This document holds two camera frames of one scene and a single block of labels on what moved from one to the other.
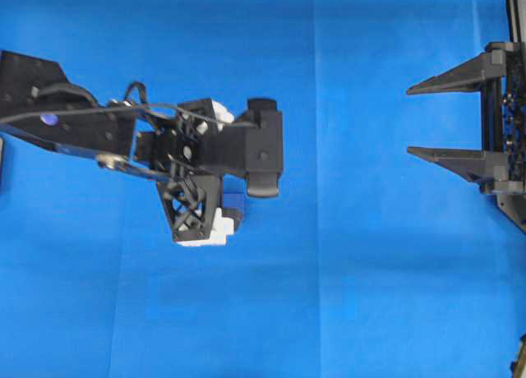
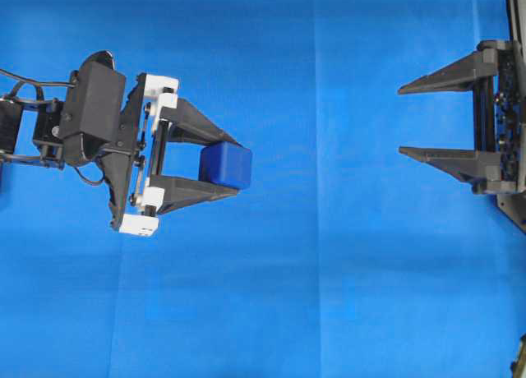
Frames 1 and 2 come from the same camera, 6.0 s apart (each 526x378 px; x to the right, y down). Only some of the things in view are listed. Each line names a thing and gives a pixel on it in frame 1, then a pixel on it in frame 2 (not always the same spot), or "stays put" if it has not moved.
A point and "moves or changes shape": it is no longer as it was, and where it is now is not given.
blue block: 233,200 moves or changes shape
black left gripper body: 191,191 -> 135,195
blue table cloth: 369,261 stays put
